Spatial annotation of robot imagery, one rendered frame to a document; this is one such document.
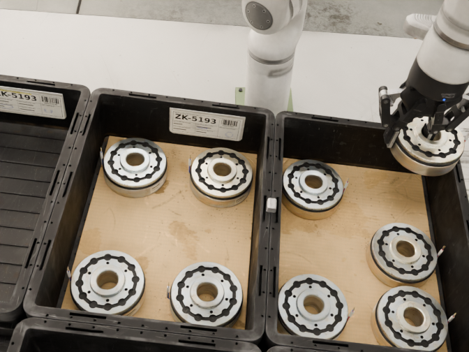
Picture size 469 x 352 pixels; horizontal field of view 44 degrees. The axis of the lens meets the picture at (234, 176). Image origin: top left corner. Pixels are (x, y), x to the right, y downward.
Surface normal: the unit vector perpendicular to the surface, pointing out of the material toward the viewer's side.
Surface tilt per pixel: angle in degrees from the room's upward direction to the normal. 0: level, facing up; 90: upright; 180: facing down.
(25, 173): 0
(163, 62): 0
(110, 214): 0
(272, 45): 22
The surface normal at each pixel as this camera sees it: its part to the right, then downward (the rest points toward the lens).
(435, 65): -0.67, 0.54
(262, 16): -0.45, 0.71
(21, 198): 0.10, -0.61
